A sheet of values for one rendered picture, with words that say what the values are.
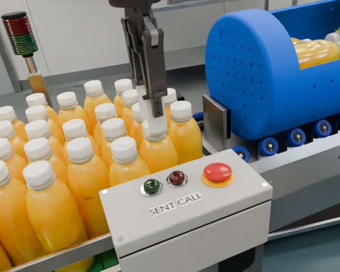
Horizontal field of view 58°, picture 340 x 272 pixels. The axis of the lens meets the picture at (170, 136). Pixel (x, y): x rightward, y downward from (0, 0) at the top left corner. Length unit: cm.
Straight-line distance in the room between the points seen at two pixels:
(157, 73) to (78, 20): 362
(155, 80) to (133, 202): 17
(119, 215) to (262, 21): 45
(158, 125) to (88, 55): 365
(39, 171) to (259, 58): 43
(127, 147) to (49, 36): 368
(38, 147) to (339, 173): 70
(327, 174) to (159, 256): 57
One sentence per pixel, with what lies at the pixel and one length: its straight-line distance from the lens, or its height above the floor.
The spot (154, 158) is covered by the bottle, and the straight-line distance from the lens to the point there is 53.
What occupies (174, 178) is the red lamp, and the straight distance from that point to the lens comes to 40.
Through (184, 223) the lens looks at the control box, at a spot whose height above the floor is 110.
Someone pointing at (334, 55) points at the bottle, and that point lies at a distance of 77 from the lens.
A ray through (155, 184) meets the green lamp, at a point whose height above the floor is 111.
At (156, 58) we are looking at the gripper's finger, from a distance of 43.
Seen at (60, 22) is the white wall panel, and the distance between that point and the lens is 406.
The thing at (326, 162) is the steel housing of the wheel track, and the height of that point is 88.
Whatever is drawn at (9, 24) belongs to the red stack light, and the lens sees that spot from 92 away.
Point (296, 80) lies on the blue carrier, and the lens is 64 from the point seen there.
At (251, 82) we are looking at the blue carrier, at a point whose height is 111.
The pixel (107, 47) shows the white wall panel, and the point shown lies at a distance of 409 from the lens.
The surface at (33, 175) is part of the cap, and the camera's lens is 47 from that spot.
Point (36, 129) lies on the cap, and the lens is 60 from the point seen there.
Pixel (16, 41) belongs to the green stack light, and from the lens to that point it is 92.
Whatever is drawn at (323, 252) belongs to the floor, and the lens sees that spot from 180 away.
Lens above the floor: 136
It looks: 31 degrees down
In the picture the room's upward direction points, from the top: 7 degrees counter-clockwise
